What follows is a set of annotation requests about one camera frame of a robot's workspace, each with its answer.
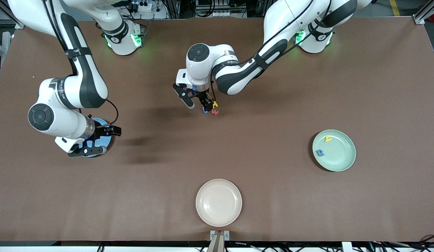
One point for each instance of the white plastic block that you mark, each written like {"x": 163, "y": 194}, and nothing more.
{"x": 346, "y": 247}

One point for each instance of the yellow foam lowercase h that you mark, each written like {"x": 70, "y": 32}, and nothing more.
{"x": 328, "y": 138}

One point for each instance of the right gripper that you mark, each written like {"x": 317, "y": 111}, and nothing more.
{"x": 101, "y": 132}

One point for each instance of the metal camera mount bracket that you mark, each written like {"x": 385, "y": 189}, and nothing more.
{"x": 219, "y": 241}

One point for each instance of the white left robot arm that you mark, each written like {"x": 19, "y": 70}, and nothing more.
{"x": 202, "y": 70}

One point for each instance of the aluminium frame post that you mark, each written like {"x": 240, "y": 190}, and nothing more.
{"x": 419, "y": 20}

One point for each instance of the white power strip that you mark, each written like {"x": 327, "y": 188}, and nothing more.
{"x": 143, "y": 6}

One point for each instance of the beige plate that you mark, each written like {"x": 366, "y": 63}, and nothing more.
{"x": 219, "y": 202}

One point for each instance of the blue foam letter a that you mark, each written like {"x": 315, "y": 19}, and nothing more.
{"x": 319, "y": 152}

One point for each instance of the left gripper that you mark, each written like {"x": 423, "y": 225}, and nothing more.
{"x": 204, "y": 98}

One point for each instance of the green plate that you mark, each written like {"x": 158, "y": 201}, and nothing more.
{"x": 337, "y": 154}

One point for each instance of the blue plate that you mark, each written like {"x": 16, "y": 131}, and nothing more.
{"x": 106, "y": 141}

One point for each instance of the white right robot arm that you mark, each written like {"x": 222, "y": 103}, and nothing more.
{"x": 59, "y": 122}

